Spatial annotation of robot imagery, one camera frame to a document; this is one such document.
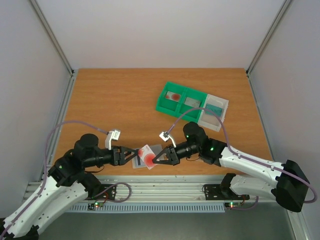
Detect card with red circles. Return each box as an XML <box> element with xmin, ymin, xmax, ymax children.
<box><xmin>165</xmin><ymin>91</ymin><xmax>181</xmax><ymax>102</ymax></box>

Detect grey card in bin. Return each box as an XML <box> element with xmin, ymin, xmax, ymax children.
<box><xmin>184</xmin><ymin>97</ymin><xmax>201</xmax><ymax>108</ymax></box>

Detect teal credit card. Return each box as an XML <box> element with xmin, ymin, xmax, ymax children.
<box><xmin>205</xmin><ymin>104</ymin><xmax>223</xmax><ymax>117</ymax></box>

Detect slotted grey cable duct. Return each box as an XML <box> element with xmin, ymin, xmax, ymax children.
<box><xmin>67</xmin><ymin>202</ymin><xmax>225</xmax><ymax>214</ymax></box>

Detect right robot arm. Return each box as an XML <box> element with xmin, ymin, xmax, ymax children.
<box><xmin>152</xmin><ymin>122</ymin><xmax>310</xmax><ymax>213</ymax></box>

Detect left aluminium frame post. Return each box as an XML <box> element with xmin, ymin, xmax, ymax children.
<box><xmin>28</xmin><ymin>0</ymin><xmax>74</xmax><ymax>76</ymax></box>

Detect red credit card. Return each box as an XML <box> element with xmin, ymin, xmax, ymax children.
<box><xmin>138</xmin><ymin>144</ymin><xmax>162</xmax><ymax>170</ymax></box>

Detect right aluminium frame post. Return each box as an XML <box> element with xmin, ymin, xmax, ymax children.
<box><xmin>246</xmin><ymin>0</ymin><xmax>293</xmax><ymax>78</ymax></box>

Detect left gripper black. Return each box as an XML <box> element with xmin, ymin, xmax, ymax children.
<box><xmin>84</xmin><ymin>144</ymin><xmax>139</xmax><ymax>168</ymax></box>

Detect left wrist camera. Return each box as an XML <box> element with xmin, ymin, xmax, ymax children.
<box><xmin>104</xmin><ymin>129</ymin><xmax>121</xmax><ymax>150</ymax></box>

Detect small circuit board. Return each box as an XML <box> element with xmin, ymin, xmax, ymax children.
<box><xmin>87</xmin><ymin>202</ymin><xmax>104</xmax><ymax>211</ymax></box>
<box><xmin>224</xmin><ymin>202</ymin><xmax>244</xmax><ymax>209</ymax></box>

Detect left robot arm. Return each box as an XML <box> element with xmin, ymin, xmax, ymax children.
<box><xmin>0</xmin><ymin>133</ymin><xmax>138</xmax><ymax>240</ymax></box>

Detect left small circuit board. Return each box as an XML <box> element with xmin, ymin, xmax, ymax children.
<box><xmin>87</xmin><ymin>202</ymin><xmax>104</xmax><ymax>211</ymax></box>

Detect green two-compartment bin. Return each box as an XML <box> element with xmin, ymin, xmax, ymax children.
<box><xmin>155</xmin><ymin>81</ymin><xmax>208</xmax><ymax>118</ymax></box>

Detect white translucent bin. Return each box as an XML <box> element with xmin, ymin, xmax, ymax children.
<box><xmin>197</xmin><ymin>94</ymin><xmax>229</xmax><ymax>132</ymax></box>

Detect purple cable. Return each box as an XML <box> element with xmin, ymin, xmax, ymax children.
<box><xmin>167</xmin><ymin>107</ymin><xmax>316</xmax><ymax>204</ymax></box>
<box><xmin>3</xmin><ymin>120</ymin><xmax>111</xmax><ymax>236</ymax></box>

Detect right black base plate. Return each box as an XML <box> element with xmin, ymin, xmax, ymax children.
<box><xmin>201</xmin><ymin>184</ymin><xmax>250</xmax><ymax>201</ymax></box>

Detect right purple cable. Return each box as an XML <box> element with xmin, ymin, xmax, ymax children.
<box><xmin>167</xmin><ymin>107</ymin><xmax>316</xmax><ymax>204</ymax></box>

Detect aluminium front rail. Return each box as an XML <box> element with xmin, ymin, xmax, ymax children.
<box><xmin>23</xmin><ymin>174</ymin><xmax>278</xmax><ymax>204</ymax></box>

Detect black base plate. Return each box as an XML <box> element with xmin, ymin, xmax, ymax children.
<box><xmin>201</xmin><ymin>184</ymin><xmax>250</xmax><ymax>201</ymax></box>
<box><xmin>86</xmin><ymin>184</ymin><xmax>117</xmax><ymax>201</ymax></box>

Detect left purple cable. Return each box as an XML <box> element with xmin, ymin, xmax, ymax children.
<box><xmin>3</xmin><ymin>120</ymin><xmax>111</xmax><ymax>236</ymax></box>

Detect aluminium frame post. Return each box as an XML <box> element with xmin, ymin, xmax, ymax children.
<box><xmin>28</xmin><ymin>0</ymin><xmax>74</xmax><ymax>76</ymax></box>
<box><xmin>246</xmin><ymin>0</ymin><xmax>293</xmax><ymax>78</ymax></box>

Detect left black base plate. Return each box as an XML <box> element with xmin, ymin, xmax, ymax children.
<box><xmin>86</xmin><ymin>184</ymin><xmax>117</xmax><ymax>201</ymax></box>

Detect beige leather card holder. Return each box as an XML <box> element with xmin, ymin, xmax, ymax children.
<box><xmin>131</xmin><ymin>144</ymin><xmax>163</xmax><ymax>170</ymax></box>

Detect right small circuit board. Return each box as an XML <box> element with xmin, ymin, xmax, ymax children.
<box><xmin>224</xmin><ymin>202</ymin><xmax>244</xmax><ymax>209</ymax></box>

